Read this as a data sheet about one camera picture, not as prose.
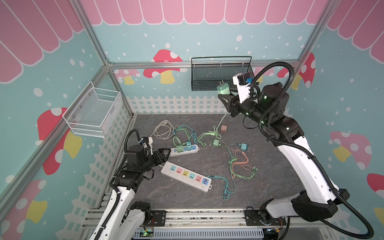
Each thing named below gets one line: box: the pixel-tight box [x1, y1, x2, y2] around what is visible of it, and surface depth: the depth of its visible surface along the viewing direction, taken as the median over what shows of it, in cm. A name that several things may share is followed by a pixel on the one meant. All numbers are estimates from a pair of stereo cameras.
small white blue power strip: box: [169, 144, 201, 157], surface depth 99 cm
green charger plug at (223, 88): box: [216, 80, 231, 95], surface depth 56 cm
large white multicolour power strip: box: [160, 161, 212, 193], surface depth 87 cm
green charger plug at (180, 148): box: [176, 145, 184, 153], surface depth 96 cm
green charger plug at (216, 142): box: [213, 139, 221, 147], surface depth 103 cm
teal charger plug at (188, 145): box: [186, 140, 192, 151], surface depth 96 cm
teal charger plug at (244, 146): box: [241, 143, 249, 151], surface depth 101 cm
